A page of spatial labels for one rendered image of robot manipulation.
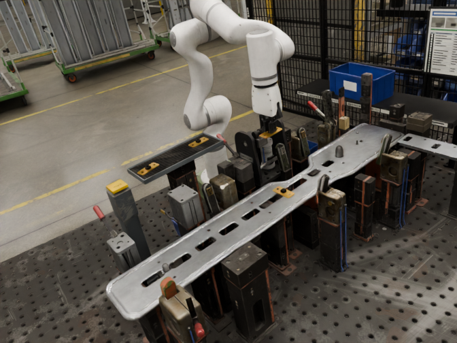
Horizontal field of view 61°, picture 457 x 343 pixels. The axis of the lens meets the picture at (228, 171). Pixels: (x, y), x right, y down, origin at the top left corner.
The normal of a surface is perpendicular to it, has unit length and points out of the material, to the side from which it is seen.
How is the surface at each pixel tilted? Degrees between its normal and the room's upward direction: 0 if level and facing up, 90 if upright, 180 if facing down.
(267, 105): 90
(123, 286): 0
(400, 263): 0
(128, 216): 90
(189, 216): 90
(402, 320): 0
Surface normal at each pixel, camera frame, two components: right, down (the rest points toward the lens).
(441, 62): -0.76, 0.43
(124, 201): 0.63, 0.31
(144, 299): -0.15, -0.85
